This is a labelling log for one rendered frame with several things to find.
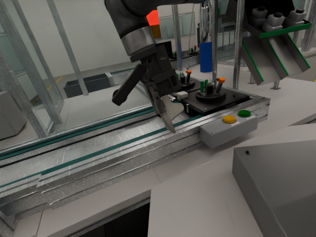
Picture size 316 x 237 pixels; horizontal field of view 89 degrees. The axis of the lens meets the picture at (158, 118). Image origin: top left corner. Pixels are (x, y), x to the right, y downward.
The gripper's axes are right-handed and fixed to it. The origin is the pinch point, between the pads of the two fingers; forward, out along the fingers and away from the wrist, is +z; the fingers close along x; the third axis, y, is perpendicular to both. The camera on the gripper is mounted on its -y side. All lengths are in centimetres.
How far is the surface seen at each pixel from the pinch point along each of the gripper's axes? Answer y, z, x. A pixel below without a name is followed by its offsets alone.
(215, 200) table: 3.6, 21.7, -10.0
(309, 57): 180, 42, 105
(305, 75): 176, 61, 108
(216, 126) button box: 17.2, 11.1, 6.6
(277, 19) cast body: 61, -13, 21
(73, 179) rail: -31.5, 4.9, 3.8
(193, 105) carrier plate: 17.9, 7.1, 24.3
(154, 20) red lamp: 15.5, -31.1, 29.9
